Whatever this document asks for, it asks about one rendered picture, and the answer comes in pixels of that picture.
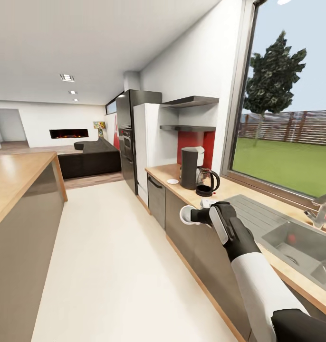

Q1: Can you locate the paper coffee filter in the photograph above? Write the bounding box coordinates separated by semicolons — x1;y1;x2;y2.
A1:
195;146;204;154

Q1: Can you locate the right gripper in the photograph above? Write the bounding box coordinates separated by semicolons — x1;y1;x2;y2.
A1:
191;209;208;224

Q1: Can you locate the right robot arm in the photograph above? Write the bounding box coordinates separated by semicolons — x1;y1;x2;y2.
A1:
191;199;326;342

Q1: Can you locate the coffee cup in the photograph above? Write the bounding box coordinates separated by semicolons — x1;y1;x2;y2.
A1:
179;205;200;225

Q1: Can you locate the electric kettle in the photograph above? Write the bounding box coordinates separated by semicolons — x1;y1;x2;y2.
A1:
195;168;220;197

